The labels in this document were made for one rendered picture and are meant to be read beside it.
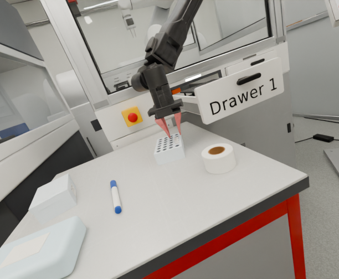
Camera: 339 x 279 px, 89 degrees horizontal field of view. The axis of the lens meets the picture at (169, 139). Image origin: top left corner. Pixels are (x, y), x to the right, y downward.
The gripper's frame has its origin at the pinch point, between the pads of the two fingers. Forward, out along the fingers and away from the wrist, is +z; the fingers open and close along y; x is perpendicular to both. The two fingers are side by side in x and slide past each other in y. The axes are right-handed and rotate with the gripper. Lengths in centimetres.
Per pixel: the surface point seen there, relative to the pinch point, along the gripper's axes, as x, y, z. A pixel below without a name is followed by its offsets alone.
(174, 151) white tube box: 6.1, 0.9, 3.1
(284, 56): -52, -63, -6
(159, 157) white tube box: 6.1, 5.7, 3.6
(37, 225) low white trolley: 19.1, 37.0, 6.2
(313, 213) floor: -29, -59, 82
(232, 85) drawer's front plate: -2.7, -20.4, -8.1
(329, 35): -137, -153, -3
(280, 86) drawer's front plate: -7.6, -36.1, -2.5
